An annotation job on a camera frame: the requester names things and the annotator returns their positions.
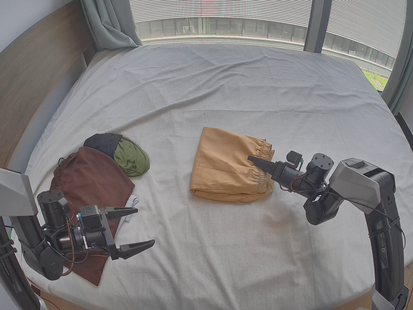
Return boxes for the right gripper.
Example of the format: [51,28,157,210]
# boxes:
[270,161,308,192]

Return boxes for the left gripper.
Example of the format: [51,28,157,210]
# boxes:
[53,207,156,260]

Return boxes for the tan shorts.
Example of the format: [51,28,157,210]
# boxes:
[189,127,275,203]

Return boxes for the bed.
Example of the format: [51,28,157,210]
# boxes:
[0,0,413,310]

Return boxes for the white garment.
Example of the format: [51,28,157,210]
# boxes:
[114,194,140,239]

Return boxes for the brown shorts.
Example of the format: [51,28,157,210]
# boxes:
[53,146,136,286]

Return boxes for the green garment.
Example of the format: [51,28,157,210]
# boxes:
[114,136,151,178]

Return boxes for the black garment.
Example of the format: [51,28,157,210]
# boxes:
[83,133,123,158]

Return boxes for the grey-green curtain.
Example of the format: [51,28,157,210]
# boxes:
[382,0,413,117]
[77,0,143,51]

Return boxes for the window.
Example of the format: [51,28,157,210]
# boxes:
[124,0,408,93]

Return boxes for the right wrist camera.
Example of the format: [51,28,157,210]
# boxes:
[286,151,304,170]

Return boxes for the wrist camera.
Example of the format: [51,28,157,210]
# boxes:
[77,205,107,232]
[286,151,304,170]

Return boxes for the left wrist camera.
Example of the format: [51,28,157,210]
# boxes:
[77,205,107,232]

